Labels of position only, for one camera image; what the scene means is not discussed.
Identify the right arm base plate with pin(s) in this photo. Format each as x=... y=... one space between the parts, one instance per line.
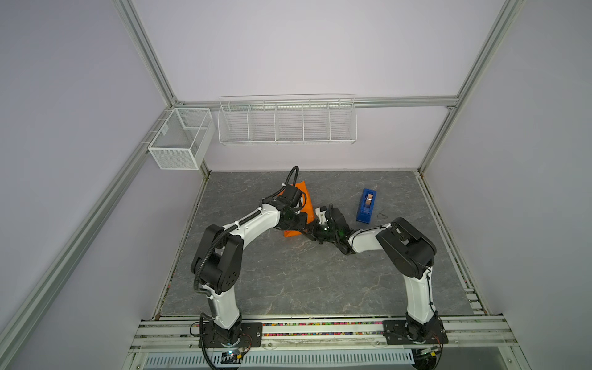
x=402 y=332

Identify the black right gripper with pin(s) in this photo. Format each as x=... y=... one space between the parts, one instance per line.
x=311 y=233

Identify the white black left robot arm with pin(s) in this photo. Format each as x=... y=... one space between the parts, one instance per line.
x=218 y=259

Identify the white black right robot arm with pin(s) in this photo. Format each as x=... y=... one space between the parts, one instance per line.
x=410 y=251

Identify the white wire wall shelf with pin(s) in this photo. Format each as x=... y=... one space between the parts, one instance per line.
x=287 y=119

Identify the aluminium front rail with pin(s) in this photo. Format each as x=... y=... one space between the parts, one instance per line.
x=332 y=333

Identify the blue tape dispenser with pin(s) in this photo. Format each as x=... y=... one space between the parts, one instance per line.
x=366 y=206

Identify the white vented cable duct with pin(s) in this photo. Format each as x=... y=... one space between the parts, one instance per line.
x=282 y=359

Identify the aluminium corner frame post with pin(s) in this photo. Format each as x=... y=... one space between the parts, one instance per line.
x=132 y=22

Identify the white mesh side basket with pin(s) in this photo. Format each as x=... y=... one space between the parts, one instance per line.
x=183 y=139

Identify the orange wrapping paper sheet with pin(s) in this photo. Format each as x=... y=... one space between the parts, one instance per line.
x=308 y=209

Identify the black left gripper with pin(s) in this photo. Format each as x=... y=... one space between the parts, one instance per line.
x=301 y=226

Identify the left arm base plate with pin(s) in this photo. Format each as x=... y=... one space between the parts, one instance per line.
x=242 y=334

